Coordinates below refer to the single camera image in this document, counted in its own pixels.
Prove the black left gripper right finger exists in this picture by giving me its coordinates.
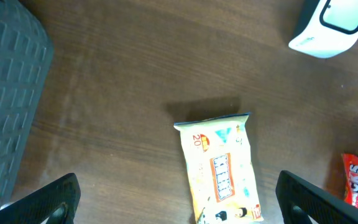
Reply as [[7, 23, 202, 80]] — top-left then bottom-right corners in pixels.
[[275, 170, 358, 224]]

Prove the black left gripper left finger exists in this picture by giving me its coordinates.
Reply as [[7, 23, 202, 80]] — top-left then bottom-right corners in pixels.
[[0, 173, 81, 224]]

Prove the grey plastic basket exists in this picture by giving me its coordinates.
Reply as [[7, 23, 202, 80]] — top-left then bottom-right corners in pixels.
[[0, 0, 54, 208]]

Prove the white barcode scanner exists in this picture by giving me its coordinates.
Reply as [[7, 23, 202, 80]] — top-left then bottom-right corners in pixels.
[[288, 0, 358, 58]]

